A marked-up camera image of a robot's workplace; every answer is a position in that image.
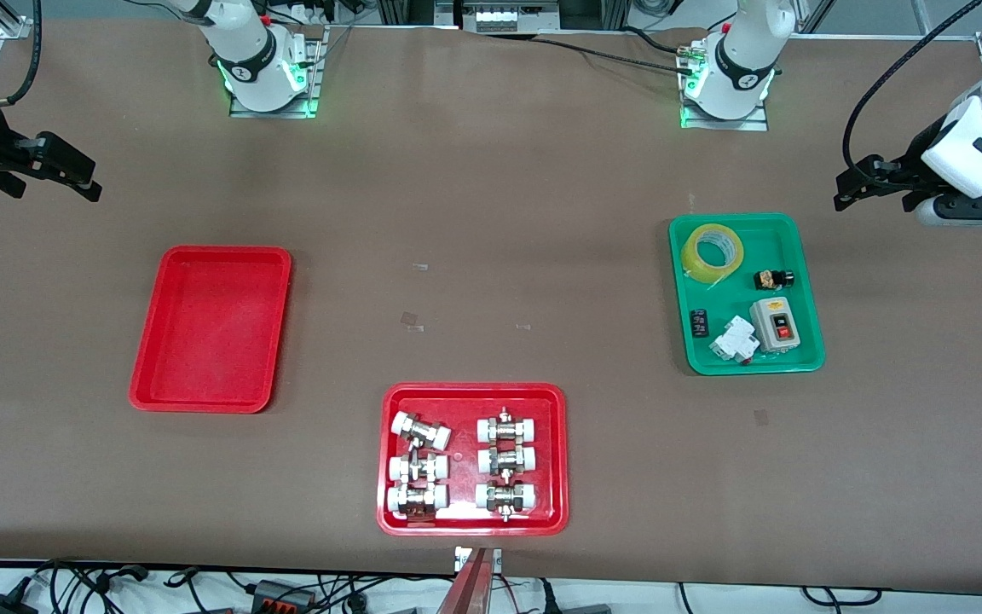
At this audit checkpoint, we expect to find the yellow clear tape roll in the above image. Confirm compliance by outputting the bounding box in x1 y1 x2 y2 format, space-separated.
682 223 747 291

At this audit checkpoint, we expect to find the green plastic tray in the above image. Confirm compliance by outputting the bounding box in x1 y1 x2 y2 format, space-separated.
668 213 826 376

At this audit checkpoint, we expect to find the empty red plastic tray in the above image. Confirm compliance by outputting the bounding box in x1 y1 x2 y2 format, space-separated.
129 246 293 414

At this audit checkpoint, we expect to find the red tray holding fittings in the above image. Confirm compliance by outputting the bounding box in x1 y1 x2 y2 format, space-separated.
376 382 570 537

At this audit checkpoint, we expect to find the white circuit breaker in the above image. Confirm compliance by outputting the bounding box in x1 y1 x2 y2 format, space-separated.
709 316 758 366

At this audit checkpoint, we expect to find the grey power strip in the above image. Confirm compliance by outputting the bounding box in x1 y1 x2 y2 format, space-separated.
461 0 562 33

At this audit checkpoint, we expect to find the tilted white metal pipe fitting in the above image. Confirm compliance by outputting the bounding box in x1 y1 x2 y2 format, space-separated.
392 412 453 451

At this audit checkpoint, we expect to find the black box with orange clips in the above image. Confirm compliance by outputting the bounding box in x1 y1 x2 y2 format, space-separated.
248 580 318 614

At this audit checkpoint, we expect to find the red aluminium bar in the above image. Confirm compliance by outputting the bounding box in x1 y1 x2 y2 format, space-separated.
436 550 494 614

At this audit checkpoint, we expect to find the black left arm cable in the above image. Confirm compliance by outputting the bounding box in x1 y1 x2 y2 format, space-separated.
842 0 982 176

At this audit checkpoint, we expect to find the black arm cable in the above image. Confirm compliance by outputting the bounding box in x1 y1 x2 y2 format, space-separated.
0 0 43 110
842 0 982 176

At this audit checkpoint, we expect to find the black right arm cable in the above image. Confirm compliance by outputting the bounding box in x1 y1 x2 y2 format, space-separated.
0 0 43 110

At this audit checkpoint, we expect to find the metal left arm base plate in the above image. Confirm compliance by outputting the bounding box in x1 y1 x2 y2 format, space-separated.
680 38 771 131

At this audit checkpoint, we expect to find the grey push button switch box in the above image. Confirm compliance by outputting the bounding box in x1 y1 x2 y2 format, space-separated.
749 298 802 353

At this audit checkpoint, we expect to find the black cable across table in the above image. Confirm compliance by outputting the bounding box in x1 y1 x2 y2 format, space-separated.
491 32 701 74

